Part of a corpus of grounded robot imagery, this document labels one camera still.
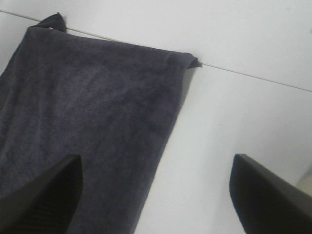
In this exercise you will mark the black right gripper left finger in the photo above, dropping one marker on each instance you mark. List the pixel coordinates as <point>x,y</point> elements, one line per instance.
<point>47,204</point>

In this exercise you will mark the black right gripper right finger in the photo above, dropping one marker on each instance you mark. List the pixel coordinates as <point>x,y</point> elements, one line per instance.
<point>265,203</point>

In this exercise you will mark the dark grey towel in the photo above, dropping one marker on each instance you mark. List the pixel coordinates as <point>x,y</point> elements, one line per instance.
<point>114,104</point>

